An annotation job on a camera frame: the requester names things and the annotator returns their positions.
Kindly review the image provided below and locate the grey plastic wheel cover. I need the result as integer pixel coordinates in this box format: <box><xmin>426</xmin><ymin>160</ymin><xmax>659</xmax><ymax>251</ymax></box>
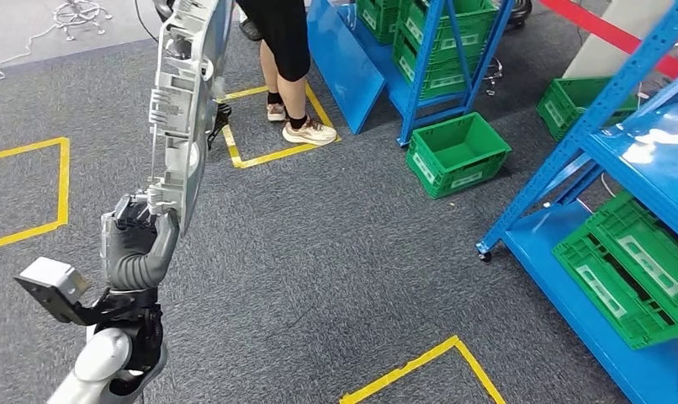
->
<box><xmin>146</xmin><ymin>0</ymin><xmax>236</xmax><ymax>236</ymax></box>

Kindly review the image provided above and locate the blue flat shelf panel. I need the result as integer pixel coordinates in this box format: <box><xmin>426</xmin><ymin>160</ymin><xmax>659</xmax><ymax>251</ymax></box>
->
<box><xmin>306</xmin><ymin>0</ymin><xmax>388</xmax><ymax>136</ymax></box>

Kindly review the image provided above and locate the black tripod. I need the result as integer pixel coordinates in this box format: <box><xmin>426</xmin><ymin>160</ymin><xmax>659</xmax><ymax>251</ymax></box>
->
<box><xmin>206</xmin><ymin>101</ymin><xmax>233</xmax><ymax>152</ymax></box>

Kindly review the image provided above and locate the white table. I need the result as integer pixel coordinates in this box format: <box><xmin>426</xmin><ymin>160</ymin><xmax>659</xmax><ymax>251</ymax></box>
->
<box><xmin>561</xmin><ymin>0</ymin><xmax>678</xmax><ymax>81</ymax></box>

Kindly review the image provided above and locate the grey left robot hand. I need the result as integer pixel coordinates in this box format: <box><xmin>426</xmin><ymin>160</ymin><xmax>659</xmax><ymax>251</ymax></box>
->
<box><xmin>100</xmin><ymin>191</ymin><xmax>181</xmax><ymax>267</ymax></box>

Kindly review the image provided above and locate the red barrier belt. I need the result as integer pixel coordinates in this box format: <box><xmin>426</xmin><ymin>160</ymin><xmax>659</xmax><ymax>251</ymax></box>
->
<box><xmin>538</xmin><ymin>0</ymin><xmax>678</xmax><ymax>80</ymax></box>

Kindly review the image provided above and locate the yellow floor tape square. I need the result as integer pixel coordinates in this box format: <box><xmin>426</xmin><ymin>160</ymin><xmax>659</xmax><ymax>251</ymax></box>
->
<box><xmin>218</xmin><ymin>83</ymin><xmax>342</xmax><ymax>171</ymax></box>
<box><xmin>338</xmin><ymin>334</ymin><xmax>508</xmax><ymax>404</ymax></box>
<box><xmin>0</xmin><ymin>136</ymin><xmax>72</xmax><ymax>253</ymax></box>

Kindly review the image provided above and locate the person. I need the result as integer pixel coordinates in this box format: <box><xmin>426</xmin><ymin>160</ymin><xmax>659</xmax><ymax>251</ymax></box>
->
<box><xmin>236</xmin><ymin>0</ymin><xmax>339</xmax><ymax>148</ymax></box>

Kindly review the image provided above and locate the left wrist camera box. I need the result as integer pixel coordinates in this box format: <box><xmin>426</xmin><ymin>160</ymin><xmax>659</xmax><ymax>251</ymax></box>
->
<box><xmin>13</xmin><ymin>255</ymin><xmax>98</xmax><ymax>327</ymax></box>

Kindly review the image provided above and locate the green folded plastic crate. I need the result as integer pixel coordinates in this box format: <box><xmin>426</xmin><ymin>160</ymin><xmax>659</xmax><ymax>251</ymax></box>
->
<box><xmin>551</xmin><ymin>221</ymin><xmax>678</xmax><ymax>352</ymax></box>
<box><xmin>585</xmin><ymin>191</ymin><xmax>678</xmax><ymax>331</ymax></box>

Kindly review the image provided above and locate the green open plastic crate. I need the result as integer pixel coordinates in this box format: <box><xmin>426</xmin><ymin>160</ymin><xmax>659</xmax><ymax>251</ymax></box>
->
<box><xmin>405</xmin><ymin>111</ymin><xmax>513</xmax><ymax>200</ymax></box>
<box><xmin>536</xmin><ymin>76</ymin><xmax>642</xmax><ymax>142</ymax></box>
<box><xmin>399</xmin><ymin>0</ymin><xmax>501</xmax><ymax>57</ymax></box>

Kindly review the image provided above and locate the chrome chair base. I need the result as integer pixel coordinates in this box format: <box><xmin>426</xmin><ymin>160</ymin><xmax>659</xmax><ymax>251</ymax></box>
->
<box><xmin>51</xmin><ymin>0</ymin><xmax>115</xmax><ymax>42</ymax></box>
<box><xmin>482</xmin><ymin>56</ymin><xmax>506</xmax><ymax>98</ymax></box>

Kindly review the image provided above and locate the black ribbed stanchion base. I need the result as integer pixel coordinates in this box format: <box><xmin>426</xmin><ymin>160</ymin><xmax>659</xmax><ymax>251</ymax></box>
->
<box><xmin>502</xmin><ymin>0</ymin><xmax>534</xmax><ymax>29</ymax></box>

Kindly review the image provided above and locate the white floor cable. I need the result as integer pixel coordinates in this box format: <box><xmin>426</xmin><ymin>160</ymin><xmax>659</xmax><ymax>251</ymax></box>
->
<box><xmin>0</xmin><ymin>22</ymin><xmax>59</xmax><ymax>87</ymax></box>

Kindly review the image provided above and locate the blue metal shelf rack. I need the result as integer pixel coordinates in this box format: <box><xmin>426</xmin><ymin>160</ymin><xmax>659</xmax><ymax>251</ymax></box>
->
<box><xmin>476</xmin><ymin>0</ymin><xmax>678</xmax><ymax>404</ymax></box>
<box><xmin>338</xmin><ymin>0</ymin><xmax>516</xmax><ymax>148</ymax></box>

